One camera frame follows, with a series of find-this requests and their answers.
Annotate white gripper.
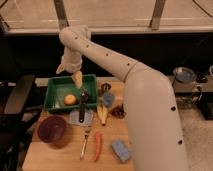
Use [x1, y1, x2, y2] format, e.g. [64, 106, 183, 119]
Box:
[56, 47, 82, 89]

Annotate silver fork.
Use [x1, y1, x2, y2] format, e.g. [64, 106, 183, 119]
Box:
[80, 127, 91, 160]

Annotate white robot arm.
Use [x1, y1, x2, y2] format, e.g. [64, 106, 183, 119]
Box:
[59, 26, 189, 171]

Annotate black ice cream scoop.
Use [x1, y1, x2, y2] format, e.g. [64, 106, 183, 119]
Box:
[79, 91, 88, 123]

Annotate blue sponge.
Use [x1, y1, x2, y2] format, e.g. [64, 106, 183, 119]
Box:
[111, 139, 131, 163]

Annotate dark red grapes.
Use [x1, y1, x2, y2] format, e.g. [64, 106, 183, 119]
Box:
[110, 105, 125, 119]

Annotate yellow banana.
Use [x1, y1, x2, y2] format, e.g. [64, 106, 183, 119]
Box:
[97, 103, 109, 126]

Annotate orange carrot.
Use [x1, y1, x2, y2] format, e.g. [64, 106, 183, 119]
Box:
[93, 132, 102, 161]

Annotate orange apple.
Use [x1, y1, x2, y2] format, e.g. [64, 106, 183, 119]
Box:
[64, 94, 77, 105]

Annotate grey cloth pad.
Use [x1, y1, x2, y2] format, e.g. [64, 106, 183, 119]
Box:
[69, 110, 93, 127]

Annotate black chair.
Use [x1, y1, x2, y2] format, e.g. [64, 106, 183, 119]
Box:
[0, 75, 40, 171]

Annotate glass bowl in background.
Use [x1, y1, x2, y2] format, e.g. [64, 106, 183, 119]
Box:
[173, 67, 196, 84]

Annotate green plastic bin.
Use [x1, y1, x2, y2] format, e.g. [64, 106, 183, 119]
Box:
[44, 74, 98, 113]

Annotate light blue small object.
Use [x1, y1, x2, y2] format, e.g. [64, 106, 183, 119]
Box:
[103, 92, 115, 107]

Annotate purple bowl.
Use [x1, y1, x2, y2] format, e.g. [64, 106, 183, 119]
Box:
[37, 116, 67, 143]

